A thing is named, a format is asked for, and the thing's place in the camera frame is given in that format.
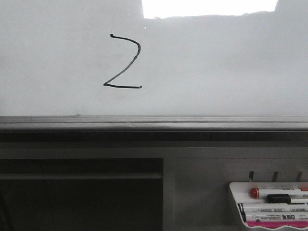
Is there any red capped whiteboard marker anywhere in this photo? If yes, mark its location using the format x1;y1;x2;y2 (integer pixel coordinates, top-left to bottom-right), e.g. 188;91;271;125
250;188;308;199

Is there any black capped whiteboard marker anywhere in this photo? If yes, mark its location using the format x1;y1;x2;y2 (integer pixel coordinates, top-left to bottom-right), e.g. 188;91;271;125
266;194;308;204

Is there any pink whiteboard marker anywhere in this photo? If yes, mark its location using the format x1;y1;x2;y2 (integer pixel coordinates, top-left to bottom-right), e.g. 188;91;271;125
247;221;308;229

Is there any white marker with black end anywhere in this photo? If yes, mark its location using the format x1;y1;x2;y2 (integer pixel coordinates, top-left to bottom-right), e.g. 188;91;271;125
237;203;308;212

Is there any white marker tray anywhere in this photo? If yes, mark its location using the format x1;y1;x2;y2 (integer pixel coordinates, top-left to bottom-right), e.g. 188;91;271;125
229;182;308;231

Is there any white whiteboard with aluminium frame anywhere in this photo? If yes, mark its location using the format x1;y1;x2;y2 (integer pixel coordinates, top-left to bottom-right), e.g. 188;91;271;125
0;0;308;131

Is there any grey metal stand frame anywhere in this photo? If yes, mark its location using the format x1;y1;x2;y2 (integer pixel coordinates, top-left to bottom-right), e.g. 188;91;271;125
0;131;308;231

